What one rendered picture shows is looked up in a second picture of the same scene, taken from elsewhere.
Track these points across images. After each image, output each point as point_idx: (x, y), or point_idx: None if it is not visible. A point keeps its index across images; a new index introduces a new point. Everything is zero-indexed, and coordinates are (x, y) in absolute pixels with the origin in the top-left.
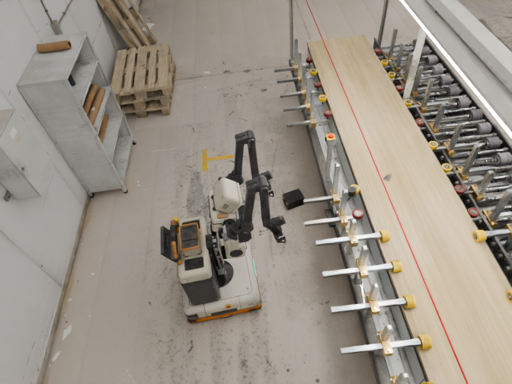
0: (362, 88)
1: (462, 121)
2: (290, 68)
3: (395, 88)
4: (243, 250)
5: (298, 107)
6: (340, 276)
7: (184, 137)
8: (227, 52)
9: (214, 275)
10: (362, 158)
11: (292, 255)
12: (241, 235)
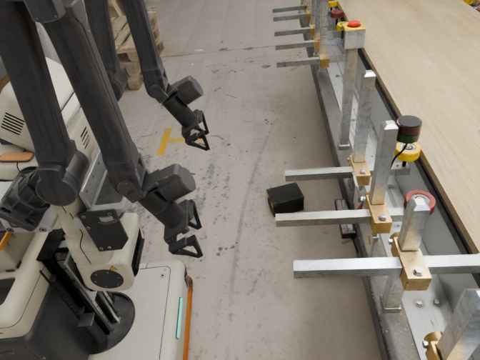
0: (414, 13)
1: None
2: (297, 7)
3: (476, 11)
4: (122, 273)
5: (301, 43)
6: (365, 356)
7: (147, 114)
8: (229, 32)
9: (61, 327)
10: (423, 98)
11: (268, 298)
12: (95, 229)
